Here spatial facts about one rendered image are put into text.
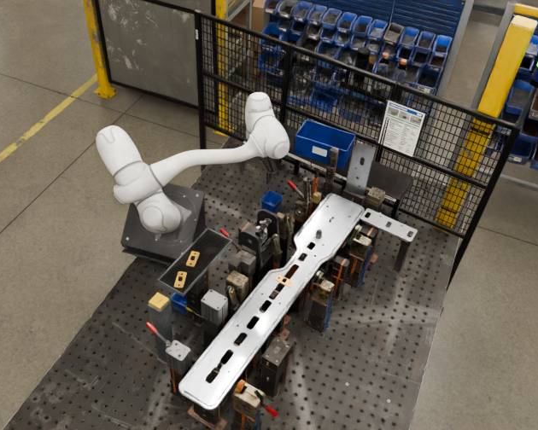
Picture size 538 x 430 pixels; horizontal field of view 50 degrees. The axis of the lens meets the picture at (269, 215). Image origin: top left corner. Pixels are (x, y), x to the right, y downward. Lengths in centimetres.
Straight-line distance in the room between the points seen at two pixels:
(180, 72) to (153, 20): 48
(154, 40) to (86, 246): 179
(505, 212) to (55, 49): 453
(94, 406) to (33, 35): 470
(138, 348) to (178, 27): 274
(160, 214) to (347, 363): 115
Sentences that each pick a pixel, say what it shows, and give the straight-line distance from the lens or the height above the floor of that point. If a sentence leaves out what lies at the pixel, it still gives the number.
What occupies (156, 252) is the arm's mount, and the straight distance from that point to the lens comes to 315.
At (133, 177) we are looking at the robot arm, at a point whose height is 161.
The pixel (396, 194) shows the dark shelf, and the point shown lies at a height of 103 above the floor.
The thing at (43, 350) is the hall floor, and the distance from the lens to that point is 386.
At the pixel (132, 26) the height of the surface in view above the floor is 78.
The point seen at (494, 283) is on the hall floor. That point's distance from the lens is 437.
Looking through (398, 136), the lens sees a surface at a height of 125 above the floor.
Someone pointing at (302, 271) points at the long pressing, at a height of 100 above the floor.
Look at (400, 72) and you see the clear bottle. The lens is 312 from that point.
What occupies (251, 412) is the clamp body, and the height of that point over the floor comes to 100.
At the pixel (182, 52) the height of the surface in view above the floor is 67.
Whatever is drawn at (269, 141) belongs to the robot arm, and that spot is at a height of 182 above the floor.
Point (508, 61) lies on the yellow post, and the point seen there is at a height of 183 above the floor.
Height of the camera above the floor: 317
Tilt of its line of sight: 46 degrees down
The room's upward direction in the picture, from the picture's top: 4 degrees clockwise
